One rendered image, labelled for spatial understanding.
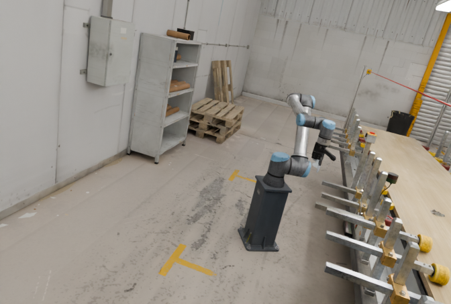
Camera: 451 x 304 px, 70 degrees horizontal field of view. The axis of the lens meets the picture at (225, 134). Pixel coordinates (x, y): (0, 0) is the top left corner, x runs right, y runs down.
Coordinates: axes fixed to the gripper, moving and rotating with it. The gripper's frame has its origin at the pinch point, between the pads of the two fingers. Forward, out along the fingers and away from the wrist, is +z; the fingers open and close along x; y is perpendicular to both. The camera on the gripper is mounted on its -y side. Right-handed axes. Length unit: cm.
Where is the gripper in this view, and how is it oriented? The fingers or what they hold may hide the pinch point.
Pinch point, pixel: (317, 170)
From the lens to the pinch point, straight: 247.8
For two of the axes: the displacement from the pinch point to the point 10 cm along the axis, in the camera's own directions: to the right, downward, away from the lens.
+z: -2.0, 9.3, 3.0
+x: -2.9, 2.4, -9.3
